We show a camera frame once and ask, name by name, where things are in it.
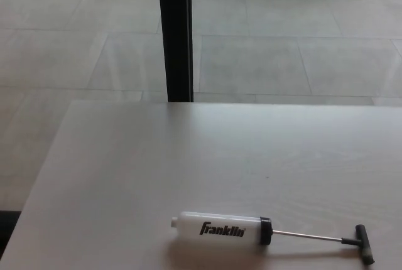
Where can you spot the white Franklin hand air pump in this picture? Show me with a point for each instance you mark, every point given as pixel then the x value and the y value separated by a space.
pixel 220 224

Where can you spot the black vertical window frame post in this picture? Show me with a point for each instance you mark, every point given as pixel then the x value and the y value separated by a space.
pixel 176 31

